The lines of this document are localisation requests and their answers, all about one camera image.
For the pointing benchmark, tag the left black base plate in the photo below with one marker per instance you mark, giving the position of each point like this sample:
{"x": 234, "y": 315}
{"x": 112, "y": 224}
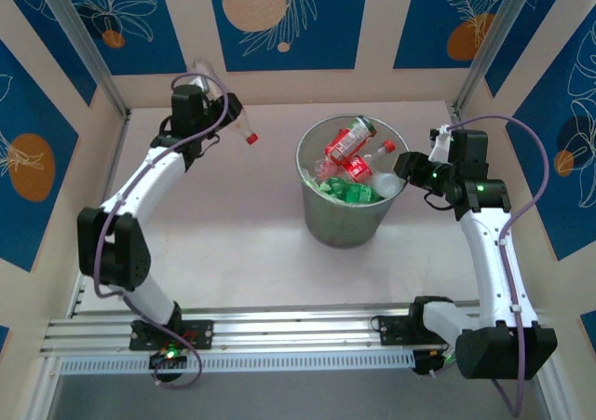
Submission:
{"x": 200, "y": 334}

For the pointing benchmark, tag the green plastic bin liner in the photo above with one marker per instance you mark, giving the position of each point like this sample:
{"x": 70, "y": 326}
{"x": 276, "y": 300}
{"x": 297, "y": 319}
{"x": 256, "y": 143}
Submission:
{"x": 309, "y": 179}

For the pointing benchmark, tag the aluminium mounting rail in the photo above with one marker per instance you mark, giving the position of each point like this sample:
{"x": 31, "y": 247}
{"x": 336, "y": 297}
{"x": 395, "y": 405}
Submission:
{"x": 288, "y": 331}

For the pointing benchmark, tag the black electronics module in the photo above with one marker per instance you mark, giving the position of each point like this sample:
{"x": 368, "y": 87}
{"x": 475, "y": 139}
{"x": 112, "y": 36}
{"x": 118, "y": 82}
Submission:
{"x": 167, "y": 357}
{"x": 428, "y": 361}

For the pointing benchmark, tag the green bottle orange cap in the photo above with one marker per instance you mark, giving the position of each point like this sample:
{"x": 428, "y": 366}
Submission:
{"x": 354, "y": 192}

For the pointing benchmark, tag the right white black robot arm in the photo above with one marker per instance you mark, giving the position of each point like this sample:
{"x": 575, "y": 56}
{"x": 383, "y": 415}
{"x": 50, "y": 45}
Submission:
{"x": 489, "y": 261}

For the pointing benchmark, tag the translucent green waste bin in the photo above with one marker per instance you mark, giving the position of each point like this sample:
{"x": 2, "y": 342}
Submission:
{"x": 344, "y": 226}

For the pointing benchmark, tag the right black electronics module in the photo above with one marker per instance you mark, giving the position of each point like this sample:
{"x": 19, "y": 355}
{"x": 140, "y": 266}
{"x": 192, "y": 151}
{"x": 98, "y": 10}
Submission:
{"x": 428, "y": 361}

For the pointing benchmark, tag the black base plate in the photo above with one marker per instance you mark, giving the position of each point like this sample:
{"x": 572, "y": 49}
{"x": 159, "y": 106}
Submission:
{"x": 393, "y": 330}
{"x": 200, "y": 334}

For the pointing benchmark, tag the aluminium table side rail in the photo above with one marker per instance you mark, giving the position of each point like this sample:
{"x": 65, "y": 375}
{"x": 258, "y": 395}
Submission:
{"x": 115, "y": 159}
{"x": 457, "y": 112}

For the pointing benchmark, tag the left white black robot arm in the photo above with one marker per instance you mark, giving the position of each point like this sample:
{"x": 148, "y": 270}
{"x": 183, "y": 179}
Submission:
{"x": 139, "y": 192}

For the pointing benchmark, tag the aluminium frame post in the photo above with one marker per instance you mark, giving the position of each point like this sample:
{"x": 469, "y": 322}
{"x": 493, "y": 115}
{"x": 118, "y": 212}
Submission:
{"x": 496, "y": 43}
{"x": 84, "y": 43}

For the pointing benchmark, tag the clear cola bottle red label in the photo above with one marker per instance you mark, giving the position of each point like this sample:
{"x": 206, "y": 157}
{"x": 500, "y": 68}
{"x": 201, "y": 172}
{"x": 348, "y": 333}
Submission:
{"x": 242, "y": 129}
{"x": 347, "y": 143}

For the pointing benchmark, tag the left black electronics module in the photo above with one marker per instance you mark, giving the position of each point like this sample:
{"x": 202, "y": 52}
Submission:
{"x": 167, "y": 357}

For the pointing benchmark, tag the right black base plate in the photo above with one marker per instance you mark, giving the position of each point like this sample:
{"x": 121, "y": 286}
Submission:
{"x": 393, "y": 330}

